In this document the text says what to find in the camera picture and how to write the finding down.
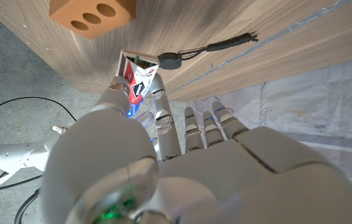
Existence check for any small red white matchbox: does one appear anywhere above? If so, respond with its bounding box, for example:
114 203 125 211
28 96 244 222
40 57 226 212
116 49 160 105

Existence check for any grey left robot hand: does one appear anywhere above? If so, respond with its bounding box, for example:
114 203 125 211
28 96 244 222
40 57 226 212
40 73 352 224

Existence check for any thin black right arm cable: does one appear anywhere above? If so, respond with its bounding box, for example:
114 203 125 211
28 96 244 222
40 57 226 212
0 96 77 125

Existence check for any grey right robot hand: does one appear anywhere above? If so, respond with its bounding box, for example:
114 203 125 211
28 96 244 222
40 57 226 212
135 111 155 129

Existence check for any brown wooden block with holes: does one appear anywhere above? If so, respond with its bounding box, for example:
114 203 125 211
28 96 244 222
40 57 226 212
49 0 137 40

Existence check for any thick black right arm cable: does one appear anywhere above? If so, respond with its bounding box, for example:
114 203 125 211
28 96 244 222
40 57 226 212
0 174 45 224

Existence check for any black round disc with cord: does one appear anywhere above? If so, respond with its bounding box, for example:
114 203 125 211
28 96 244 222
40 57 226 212
156 32 259 71

